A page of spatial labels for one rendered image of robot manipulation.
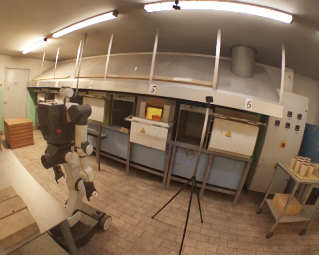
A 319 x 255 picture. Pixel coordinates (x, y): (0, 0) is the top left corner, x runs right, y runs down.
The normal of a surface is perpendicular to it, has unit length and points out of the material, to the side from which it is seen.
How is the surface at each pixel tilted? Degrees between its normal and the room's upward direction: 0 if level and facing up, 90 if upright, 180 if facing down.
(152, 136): 90
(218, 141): 90
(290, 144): 90
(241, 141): 90
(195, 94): 80
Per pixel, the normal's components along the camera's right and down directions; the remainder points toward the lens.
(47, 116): -0.27, 0.15
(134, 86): -0.35, -0.05
